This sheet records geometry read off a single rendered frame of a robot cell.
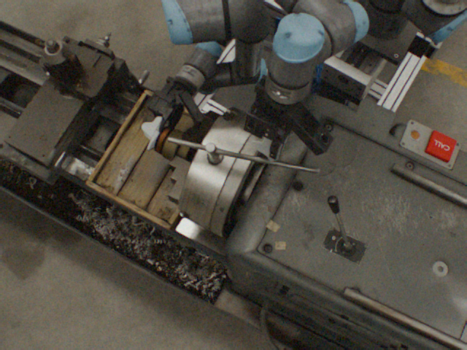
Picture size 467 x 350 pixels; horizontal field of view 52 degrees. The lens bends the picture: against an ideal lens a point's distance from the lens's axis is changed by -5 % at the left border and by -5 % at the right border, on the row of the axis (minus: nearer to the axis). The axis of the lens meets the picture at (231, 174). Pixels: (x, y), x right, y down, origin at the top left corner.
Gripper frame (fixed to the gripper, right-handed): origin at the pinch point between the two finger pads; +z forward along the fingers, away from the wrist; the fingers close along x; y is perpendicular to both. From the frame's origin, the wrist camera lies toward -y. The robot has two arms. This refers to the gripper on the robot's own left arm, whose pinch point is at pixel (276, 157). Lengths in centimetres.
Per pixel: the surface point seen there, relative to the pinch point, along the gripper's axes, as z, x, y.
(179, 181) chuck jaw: 23.0, 3.2, 21.4
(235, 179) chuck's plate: 10.5, 3.0, 7.0
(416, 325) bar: 8.5, 16.1, -41.0
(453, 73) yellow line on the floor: 93, -167, -49
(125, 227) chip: 76, 1, 44
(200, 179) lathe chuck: 12.7, 5.6, 14.5
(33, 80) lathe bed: 43, -16, 91
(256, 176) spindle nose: 13.6, -2.2, 3.7
